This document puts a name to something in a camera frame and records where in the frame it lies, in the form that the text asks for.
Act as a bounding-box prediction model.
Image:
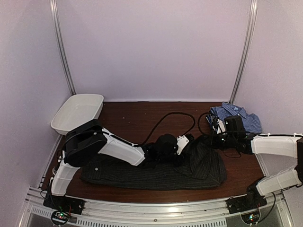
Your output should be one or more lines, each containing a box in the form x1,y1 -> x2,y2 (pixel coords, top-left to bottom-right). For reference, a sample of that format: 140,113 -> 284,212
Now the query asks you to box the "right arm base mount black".
226,186 -> 267,214

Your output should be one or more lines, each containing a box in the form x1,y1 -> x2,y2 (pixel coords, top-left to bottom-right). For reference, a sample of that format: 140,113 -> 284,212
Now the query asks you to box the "front aluminium rail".
23,184 -> 294,227

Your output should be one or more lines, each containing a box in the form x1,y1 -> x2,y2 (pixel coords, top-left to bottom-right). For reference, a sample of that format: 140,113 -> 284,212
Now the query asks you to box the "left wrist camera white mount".
176,134 -> 194,155

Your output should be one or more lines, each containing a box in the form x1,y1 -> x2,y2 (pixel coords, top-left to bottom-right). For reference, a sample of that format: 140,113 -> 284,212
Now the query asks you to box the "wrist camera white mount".
212,117 -> 226,134
176,134 -> 194,155

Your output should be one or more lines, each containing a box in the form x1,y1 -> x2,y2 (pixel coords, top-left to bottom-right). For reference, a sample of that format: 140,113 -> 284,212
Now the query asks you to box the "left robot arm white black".
49,120 -> 190,210

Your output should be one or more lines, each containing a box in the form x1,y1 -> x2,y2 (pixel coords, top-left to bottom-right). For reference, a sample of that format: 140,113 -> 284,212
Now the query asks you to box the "black pinstriped long sleeve shirt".
80,136 -> 227,191

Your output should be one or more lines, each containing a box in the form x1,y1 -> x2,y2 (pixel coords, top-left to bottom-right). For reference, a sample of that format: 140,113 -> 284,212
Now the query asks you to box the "right aluminium frame post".
229,0 -> 258,104

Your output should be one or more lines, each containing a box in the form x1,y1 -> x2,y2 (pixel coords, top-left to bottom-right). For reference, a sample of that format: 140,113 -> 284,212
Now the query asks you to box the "right circuit board with leds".
241,213 -> 260,225

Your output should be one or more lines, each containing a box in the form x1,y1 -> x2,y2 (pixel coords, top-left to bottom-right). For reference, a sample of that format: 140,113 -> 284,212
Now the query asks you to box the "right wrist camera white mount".
212,117 -> 226,134

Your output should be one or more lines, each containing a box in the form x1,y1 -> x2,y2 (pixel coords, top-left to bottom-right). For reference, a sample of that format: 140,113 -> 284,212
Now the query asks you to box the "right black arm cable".
198,113 -> 242,159

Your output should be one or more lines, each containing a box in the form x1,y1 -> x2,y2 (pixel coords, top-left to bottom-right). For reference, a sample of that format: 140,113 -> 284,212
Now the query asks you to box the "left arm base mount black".
43,190 -> 85,215

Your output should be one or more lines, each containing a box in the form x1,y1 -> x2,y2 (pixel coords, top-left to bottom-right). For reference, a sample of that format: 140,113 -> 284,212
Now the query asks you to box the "white plastic basin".
50,94 -> 104,136

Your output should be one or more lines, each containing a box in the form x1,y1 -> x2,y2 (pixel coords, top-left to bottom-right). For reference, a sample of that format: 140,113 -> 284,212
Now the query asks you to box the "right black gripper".
202,131 -> 237,150

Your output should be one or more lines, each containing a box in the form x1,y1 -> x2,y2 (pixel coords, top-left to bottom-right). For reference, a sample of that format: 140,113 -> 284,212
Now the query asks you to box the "circuit board with leds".
51,210 -> 71,226
241,213 -> 260,225

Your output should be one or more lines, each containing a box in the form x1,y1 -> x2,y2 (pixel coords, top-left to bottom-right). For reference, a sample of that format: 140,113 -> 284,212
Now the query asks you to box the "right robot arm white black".
209,116 -> 303,209

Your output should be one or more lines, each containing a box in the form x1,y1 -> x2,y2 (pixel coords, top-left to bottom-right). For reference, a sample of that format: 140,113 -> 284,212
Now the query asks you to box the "aluminium frame post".
229,0 -> 258,104
50,0 -> 76,96

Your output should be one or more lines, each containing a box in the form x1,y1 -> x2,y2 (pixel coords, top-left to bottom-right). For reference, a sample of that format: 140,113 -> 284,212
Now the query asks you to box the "left aluminium frame post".
50,0 -> 76,96

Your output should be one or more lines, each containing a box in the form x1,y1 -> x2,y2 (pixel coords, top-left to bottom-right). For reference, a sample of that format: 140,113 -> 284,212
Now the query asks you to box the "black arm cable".
101,112 -> 196,147
198,113 -> 242,159

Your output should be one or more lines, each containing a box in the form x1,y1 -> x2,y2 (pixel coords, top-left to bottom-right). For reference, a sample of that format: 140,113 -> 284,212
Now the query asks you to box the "left circuit board with leds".
51,210 -> 71,226

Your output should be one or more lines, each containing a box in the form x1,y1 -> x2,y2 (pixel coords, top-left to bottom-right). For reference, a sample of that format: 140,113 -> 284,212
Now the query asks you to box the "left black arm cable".
101,112 -> 196,147

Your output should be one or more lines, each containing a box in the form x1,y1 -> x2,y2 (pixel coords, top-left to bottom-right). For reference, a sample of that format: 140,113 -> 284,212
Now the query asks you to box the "blue checked shirt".
206,103 -> 262,133

